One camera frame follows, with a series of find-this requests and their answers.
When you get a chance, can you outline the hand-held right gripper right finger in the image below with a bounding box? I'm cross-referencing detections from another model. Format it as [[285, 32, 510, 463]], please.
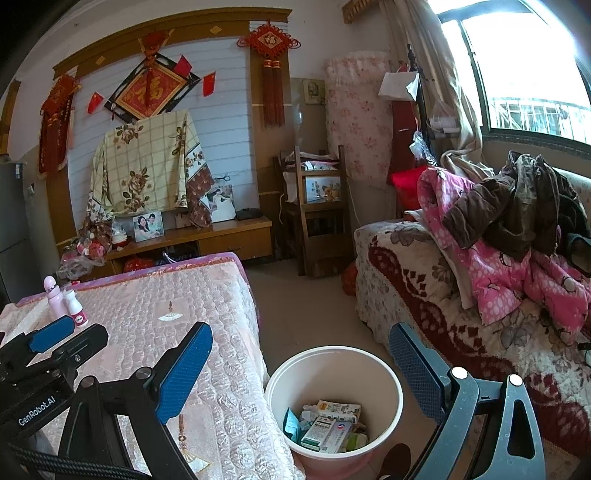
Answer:
[[389, 322, 548, 480]]

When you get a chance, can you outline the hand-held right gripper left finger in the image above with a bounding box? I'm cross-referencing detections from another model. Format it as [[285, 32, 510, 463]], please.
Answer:
[[58, 322, 214, 480]]

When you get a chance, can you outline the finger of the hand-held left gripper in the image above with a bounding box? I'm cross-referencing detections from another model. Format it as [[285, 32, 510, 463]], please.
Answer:
[[41, 324, 110, 384], [0, 316, 75, 365]]

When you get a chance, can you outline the white round bin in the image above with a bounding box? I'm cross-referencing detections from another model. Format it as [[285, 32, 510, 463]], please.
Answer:
[[264, 347, 403, 478]]

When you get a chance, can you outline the blue white medicine box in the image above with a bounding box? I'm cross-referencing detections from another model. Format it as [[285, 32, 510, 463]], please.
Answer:
[[302, 415, 352, 454]]

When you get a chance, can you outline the white pill bottle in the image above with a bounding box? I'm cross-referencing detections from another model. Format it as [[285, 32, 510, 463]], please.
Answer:
[[62, 290, 89, 328]]

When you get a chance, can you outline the pink bottle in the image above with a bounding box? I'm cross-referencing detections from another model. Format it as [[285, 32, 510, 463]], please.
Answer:
[[43, 275, 70, 319]]

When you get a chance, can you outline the sofa with floral blanket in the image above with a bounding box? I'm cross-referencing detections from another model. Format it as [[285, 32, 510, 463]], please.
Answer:
[[353, 219, 591, 462]]

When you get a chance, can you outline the small green white carton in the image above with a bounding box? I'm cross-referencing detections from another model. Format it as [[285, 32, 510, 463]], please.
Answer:
[[316, 401, 362, 423]]

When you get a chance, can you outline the wrapped flower bouquet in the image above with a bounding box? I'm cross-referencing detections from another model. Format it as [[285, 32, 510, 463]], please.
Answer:
[[60, 217, 130, 280]]

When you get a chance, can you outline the grey refrigerator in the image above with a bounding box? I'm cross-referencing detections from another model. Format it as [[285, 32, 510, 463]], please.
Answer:
[[0, 161, 42, 305]]

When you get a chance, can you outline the teal packet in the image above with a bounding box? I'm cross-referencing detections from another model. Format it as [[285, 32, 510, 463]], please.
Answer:
[[283, 408, 303, 444]]

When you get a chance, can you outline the pink dotted jacket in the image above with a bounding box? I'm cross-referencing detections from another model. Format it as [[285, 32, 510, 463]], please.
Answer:
[[418, 167, 591, 344]]

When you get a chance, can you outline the framed couple photo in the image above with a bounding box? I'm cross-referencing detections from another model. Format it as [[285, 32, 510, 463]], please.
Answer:
[[133, 211, 164, 243]]

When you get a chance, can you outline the wooden cabinet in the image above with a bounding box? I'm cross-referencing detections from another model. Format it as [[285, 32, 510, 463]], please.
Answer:
[[58, 217, 274, 280]]

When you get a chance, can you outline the dark wooden chair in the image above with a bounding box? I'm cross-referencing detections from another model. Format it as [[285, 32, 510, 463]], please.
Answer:
[[272, 145, 354, 278]]

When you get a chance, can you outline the wedding photo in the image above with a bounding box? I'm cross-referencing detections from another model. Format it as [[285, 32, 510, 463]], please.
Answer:
[[198, 185, 237, 224]]

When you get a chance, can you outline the red cushion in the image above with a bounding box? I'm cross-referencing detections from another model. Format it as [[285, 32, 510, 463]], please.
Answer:
[[392, 167, 432, 213]]

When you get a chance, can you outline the yellow floral cloth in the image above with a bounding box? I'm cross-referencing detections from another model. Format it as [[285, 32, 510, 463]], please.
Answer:
[[88, 110, 215, 227]]

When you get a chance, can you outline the brown jacket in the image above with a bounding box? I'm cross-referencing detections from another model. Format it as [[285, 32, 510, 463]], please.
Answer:
[[443, 150, 591, 264]]

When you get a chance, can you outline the white floral printed box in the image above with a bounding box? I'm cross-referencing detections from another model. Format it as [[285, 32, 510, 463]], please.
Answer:
[[305, 178, 343, 204]]

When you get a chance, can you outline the clear plastic bag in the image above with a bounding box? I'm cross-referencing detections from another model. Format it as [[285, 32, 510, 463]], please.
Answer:
[[427, 99, 460, 134]]

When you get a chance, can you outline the pink floral covered appliance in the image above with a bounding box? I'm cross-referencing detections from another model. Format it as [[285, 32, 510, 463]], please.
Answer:
[[324, 52, 393, 181]]

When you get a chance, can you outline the black coat rack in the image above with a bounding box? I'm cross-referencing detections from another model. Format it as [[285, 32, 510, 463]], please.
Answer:
[[406, 44, 439, 171]]

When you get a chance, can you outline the white paper bag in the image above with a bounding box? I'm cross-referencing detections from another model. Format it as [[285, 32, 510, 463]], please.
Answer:
[[379, 69, 420, 100]]

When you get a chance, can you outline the small red knot ornament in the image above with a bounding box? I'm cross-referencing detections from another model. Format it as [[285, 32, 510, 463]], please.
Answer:
[[139, 31, 174, 88]]

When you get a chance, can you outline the window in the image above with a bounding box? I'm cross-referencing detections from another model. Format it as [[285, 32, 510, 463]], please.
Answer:
[[427, 0, 591, 148]]

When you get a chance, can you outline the large red knot ornament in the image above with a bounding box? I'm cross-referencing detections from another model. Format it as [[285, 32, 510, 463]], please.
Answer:
[[237, 25, 301, 129]]

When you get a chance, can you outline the beige curtain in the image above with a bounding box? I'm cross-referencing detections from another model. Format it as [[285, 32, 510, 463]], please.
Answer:
[[383, 0, 490, 171]]

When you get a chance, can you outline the red tasselled wall hanging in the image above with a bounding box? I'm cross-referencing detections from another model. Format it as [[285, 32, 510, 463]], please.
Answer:
[[39, 74, 83, 178]]

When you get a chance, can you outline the red diamond wall hanging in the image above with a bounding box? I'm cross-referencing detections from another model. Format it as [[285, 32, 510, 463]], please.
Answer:
[[104, 52, 201, 124]]

